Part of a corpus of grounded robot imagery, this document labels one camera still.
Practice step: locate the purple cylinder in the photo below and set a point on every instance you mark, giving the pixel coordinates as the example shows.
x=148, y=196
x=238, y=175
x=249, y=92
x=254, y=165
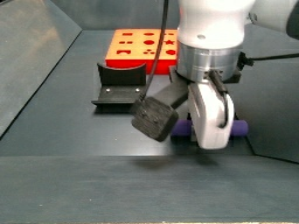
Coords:
x=183, y=128

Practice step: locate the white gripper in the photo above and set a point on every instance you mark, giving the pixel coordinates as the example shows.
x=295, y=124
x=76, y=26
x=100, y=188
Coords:
x=211, y=115

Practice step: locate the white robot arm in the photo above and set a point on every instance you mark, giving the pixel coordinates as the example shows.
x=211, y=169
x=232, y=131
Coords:
x=210, y=38

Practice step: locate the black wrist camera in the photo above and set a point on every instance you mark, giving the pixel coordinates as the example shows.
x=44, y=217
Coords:
x=155, y=112

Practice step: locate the red foam shape block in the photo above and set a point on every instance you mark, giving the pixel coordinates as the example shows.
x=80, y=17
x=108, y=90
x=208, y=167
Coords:
x=132, y=48

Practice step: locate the black angled cradle stand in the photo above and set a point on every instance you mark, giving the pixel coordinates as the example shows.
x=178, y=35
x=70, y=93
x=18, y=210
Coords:
x=120, y=87

